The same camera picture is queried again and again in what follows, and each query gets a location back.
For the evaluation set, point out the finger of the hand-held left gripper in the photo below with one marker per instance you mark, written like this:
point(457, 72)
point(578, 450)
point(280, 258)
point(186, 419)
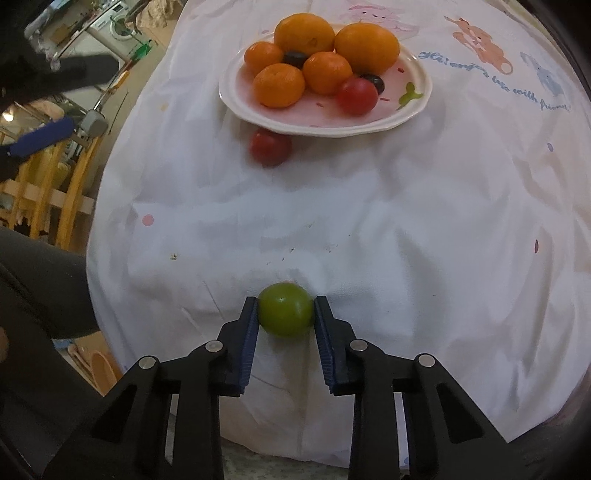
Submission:
point(44, 138)
point(87, 71)

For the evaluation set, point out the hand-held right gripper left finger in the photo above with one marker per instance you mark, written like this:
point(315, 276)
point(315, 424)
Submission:
point(249, 346)

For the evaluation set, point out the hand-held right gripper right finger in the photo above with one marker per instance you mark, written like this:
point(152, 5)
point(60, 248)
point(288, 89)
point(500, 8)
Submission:
point(323, 346)

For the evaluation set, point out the green plum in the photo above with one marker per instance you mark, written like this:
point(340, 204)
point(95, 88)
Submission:
point(285, 316)

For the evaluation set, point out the small orange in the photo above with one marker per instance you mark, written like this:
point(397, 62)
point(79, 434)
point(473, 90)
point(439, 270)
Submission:
point(279, 85)
point(263, 57)

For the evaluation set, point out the dark grape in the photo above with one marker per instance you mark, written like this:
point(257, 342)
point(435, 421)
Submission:
point(374, 83)
point(295, 59)

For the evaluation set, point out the pink strawberry-pattern plate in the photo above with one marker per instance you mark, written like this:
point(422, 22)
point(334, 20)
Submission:
point(323, 117)

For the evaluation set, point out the medium orange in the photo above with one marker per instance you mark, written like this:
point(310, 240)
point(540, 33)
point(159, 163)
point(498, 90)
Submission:
point(328, 73)

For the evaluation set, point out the large red tomato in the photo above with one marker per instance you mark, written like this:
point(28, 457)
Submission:
point(356, 95)

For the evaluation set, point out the beige cloth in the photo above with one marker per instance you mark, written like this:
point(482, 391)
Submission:
point(46, 110)

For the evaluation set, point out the grey plastic object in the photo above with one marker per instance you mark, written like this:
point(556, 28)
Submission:
point(92, 123)

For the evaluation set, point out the brown cloth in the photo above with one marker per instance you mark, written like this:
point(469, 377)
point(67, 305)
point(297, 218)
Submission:
point(157, 11)

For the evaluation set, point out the white printed tablecloth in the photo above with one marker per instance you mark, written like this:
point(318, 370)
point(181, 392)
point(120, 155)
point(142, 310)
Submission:
point(369, 221)

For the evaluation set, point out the person's grey trouser leg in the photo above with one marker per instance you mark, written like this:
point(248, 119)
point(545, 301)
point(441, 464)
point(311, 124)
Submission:
point(41, 286)

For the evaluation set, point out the small red tomato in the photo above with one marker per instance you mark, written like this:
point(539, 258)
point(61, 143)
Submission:
point(270, 146)

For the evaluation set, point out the large orange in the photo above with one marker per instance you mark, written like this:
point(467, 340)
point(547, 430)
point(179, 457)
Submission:
point(367, 48)
point(304, 34)

